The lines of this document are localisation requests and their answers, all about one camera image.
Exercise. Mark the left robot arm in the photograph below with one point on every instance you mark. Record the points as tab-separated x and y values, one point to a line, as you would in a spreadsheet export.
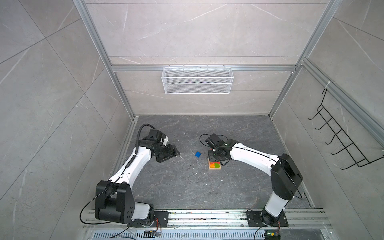
114	200

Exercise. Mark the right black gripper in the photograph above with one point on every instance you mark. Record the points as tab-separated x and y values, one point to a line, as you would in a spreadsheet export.
210	152

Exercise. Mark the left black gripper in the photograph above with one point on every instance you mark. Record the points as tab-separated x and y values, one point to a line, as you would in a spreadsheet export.
171	152

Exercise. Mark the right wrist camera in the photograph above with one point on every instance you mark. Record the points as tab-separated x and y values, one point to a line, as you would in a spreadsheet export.
214	141

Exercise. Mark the black wire hook rack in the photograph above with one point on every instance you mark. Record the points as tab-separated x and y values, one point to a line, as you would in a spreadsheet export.
338	132

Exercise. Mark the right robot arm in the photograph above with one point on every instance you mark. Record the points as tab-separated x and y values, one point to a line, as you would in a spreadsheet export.
285	175

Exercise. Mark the white wire mesh basket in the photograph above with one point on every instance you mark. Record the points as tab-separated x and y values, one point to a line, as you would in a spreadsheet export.
194	80

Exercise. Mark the long natural wood block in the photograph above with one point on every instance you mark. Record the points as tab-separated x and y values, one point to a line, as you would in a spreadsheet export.
214	168

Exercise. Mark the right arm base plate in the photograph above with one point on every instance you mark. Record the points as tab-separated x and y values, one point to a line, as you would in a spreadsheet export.
263	218

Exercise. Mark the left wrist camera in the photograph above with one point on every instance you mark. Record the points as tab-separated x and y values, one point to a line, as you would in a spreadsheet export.
158	137

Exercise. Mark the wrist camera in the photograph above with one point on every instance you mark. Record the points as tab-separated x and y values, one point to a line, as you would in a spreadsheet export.
214	141
158	137

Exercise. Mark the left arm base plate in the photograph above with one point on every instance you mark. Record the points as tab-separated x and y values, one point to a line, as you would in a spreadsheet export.
156	219

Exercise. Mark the aluminium front rail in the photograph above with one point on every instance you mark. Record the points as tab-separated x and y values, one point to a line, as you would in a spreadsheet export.
239	218

